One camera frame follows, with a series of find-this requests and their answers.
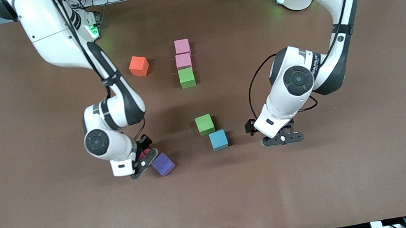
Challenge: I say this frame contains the blue foam cube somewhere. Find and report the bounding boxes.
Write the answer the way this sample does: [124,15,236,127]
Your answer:
[208,128,230,152]

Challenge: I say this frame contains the green foam cube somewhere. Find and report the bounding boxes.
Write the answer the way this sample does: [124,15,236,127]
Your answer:
[194,113,216,137]
[178,66,197,90]

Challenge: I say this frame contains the pink foam cube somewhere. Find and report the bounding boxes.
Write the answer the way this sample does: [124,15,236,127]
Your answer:
[174,38,192,56]
[174,52,194,71]

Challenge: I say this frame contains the purple foam cube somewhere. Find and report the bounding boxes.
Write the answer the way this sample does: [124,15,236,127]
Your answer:
[150,151,177,178]

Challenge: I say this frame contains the orange foam cube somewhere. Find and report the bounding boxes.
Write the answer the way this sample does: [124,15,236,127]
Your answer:
[127,54,151,79]

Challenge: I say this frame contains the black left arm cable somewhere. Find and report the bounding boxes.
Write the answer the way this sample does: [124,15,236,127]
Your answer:
[223,0,395,136]

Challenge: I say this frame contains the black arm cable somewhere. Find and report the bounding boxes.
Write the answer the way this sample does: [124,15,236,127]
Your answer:
[49,0,149,151]
[223,0,395,136]

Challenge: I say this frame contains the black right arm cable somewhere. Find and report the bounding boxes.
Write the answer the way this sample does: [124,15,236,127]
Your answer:
[49,0,149,151]

